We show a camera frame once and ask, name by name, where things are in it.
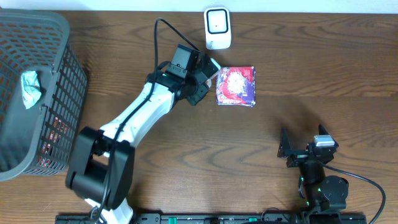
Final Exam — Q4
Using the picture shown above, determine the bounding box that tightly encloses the purple pantyliner pack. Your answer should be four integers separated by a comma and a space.
216, 67, 256, 107

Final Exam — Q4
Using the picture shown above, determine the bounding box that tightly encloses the mint green wipes pack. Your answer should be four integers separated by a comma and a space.
21, 71, 42, 110

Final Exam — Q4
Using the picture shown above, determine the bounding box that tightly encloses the small orange snack pack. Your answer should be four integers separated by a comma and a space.
205, 79, 211, 88

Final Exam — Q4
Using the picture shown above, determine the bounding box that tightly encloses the brown orange chocolate bar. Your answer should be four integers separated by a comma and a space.
37, 116, 68, 170

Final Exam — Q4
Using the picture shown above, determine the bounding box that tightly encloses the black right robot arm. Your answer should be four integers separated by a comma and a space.
277, 125, 349, 212

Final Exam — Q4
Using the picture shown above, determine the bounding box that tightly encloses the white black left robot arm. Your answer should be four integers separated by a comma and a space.
65, 52, 221, 223

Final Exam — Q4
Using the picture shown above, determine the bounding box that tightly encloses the white barcode scanner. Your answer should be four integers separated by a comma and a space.
203, 7, 232, 50

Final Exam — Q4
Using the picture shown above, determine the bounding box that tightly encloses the grey plastic basket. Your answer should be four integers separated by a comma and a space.
1, 9, 88, 181

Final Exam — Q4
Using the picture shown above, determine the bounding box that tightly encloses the black right camera cable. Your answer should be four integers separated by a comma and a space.
313, 155, 387, 224

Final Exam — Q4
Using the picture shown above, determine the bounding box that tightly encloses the black camera cable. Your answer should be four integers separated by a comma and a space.
313, 155, 387, 224
88, 17, 201, 223

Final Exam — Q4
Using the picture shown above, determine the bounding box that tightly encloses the black left camera cable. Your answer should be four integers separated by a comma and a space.
88, 17, 201, 223

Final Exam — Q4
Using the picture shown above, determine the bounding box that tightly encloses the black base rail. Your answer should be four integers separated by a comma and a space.
55, 212, 368, 224

